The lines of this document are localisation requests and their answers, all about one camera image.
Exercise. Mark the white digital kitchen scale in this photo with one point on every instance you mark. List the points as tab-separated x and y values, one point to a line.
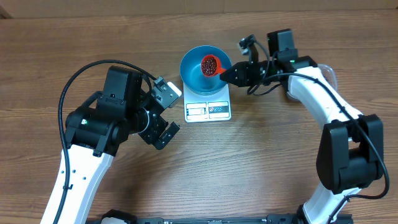
206	108

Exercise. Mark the red measuring scoop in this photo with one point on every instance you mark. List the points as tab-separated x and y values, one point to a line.
220	69

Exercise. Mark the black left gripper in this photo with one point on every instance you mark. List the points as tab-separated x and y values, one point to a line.
158	125

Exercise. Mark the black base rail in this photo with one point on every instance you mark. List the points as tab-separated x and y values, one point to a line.
214	220

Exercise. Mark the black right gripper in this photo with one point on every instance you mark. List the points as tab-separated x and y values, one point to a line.
243	80

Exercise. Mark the red beans in scoop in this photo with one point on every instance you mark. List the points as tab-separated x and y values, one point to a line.
209	66

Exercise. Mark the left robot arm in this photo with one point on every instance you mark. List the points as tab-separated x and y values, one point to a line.
131	102

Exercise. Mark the blue metal bowl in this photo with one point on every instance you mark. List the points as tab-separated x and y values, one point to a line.
192	76

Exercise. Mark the clear plastic container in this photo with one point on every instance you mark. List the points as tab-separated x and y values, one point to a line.
329	74

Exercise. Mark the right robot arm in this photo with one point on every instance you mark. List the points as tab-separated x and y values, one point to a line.
351	150

